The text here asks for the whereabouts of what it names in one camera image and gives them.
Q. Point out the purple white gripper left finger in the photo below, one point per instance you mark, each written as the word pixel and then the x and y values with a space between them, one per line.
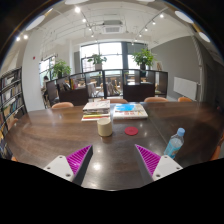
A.
pixel 72 167

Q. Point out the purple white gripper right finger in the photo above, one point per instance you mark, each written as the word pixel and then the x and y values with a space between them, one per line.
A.
pixel 152 166

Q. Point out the clear plastic water bottle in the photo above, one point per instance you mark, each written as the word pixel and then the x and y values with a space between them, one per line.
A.
pixel 175 143

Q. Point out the red round coaster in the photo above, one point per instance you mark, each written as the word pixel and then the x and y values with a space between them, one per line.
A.
pixel 131 131

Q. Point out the beige cylindrical cup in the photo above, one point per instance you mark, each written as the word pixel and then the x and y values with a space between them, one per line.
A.
pixel 104 126

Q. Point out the stack of books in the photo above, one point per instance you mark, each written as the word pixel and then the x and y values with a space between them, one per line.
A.
pixel 95 110

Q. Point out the blue white picture book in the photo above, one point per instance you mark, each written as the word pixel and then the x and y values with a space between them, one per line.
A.
pixel 129 111

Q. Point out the orange chair back left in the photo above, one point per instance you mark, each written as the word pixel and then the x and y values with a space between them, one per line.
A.
pixel 62 105

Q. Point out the orange chair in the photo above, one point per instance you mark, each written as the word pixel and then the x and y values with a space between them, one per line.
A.
pixel 116 100
pixel 155 99
pixel 184 99
pixel 62 105

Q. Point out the orange chair right edge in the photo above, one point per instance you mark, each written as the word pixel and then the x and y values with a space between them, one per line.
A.
pixel 217 151

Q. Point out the orange chair back right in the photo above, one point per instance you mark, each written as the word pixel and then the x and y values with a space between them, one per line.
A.
pixel 155 99

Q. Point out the orange chair far right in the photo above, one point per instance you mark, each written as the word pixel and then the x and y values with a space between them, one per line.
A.
pixel 184 99

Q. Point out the orange chair back middle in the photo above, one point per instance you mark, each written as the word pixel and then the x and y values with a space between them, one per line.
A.
pixel 116 100

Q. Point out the dark open shelf divider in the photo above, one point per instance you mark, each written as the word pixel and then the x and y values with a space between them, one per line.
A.
pixel 133 85

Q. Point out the potted plant left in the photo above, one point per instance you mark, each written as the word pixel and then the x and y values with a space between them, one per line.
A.
pixel 60 69

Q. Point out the potted plant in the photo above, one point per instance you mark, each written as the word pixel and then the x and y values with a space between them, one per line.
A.
pixel 97 60
pixel 144 58
pixel 60 69

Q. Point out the tall bookshelf with books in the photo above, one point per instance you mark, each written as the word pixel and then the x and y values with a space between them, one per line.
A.
pixel 12 107

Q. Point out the potted plant right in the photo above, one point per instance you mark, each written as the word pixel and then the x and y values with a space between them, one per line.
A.
pixel 144 58

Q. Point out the potted plant middle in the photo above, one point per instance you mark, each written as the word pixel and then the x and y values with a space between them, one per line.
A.
pixel 97 60

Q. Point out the ceiling air conditioner unit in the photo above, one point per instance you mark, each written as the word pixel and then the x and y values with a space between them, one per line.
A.
pixel 112 26

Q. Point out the white wall radiator panel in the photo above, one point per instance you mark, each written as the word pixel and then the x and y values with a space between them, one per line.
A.
pixel 185 87

